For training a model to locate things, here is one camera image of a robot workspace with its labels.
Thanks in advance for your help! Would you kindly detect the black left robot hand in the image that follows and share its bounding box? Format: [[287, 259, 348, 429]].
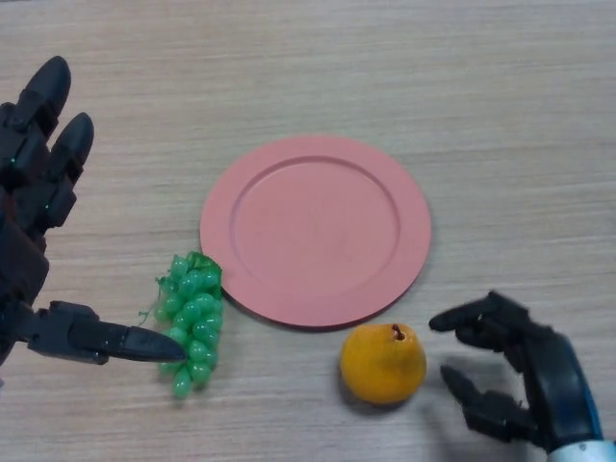
[[0, 56, 188, 367]]

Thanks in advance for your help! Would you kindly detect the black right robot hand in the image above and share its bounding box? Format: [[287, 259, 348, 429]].
[[427, 290, 605, 454]]

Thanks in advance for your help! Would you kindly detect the pink round plate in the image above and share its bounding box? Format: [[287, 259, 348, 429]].
[[199, 134, 433, 332]]

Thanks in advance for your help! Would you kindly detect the yellow pear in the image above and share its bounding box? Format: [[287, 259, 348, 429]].
[[339, 322, 427, 405]]

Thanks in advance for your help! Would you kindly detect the green grape bunch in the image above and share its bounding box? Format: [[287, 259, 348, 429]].
[[138, 249, 225, 401]]

